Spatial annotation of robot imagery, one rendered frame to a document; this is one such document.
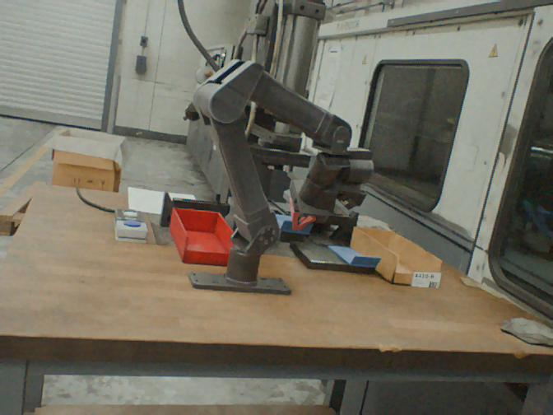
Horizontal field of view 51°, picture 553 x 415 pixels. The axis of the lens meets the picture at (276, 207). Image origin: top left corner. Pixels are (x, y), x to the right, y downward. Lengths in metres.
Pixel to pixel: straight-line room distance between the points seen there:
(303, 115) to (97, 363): 0.56
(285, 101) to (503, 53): 0.91
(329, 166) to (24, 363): 0.64
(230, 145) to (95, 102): 9.64
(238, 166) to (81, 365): 0.43
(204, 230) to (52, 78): 9.32
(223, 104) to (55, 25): 9.74
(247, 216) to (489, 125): 0.94
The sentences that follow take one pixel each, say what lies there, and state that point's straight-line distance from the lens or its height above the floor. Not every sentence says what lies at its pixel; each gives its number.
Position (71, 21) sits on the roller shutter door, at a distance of 10.69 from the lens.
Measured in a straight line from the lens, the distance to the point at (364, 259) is 1.39.
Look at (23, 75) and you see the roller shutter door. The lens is 10.78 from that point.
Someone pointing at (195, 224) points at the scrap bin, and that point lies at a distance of 1.49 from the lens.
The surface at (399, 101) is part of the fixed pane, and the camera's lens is 2.39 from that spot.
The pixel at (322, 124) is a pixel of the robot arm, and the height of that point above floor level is 1.24.
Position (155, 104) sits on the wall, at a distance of 10.70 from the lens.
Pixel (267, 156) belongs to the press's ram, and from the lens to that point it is 1.49.
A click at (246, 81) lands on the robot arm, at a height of 1.29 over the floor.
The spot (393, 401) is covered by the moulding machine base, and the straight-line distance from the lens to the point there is 2.13.
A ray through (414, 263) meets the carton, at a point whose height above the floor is 0.93.
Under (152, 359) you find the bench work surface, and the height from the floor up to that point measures 0.87.
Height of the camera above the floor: 1.29
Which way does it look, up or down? 11 degrees down
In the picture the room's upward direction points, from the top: 10 degrees clockwise
